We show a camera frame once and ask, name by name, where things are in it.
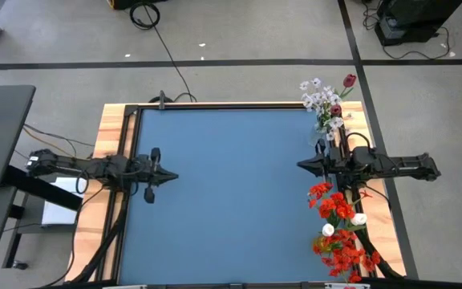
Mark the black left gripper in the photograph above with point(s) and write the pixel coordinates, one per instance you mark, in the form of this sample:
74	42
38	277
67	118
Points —
147	172

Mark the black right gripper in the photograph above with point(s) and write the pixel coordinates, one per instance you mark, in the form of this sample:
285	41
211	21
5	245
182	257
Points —
337	164

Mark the magenta tulip green stem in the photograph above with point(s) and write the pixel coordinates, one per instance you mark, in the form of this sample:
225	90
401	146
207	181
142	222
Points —
335	110
349	80

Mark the white artificial tulip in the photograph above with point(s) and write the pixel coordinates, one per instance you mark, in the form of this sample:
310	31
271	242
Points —
359	219
328	229

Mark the white artificial flower spray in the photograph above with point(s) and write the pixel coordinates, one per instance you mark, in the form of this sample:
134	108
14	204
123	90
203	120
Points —
319	98

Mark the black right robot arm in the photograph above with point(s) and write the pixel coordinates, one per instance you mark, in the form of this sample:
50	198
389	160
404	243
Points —
395	166

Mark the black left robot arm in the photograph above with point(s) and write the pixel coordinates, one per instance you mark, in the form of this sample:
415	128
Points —
94	168

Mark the clear glass vase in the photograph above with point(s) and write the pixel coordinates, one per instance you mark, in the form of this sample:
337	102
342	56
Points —
315	136

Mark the blue table mat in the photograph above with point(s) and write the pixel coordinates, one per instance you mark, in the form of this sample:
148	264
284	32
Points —
215	221

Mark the white box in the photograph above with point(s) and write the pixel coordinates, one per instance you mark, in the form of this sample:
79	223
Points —
58	212

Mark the black desk support beam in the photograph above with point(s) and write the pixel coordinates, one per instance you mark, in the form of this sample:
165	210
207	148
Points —
42	188

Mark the black equipment case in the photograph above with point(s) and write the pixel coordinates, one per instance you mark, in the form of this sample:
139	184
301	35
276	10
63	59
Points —
415	16

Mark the black table frame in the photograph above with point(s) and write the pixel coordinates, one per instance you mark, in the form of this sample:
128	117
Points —
235	107

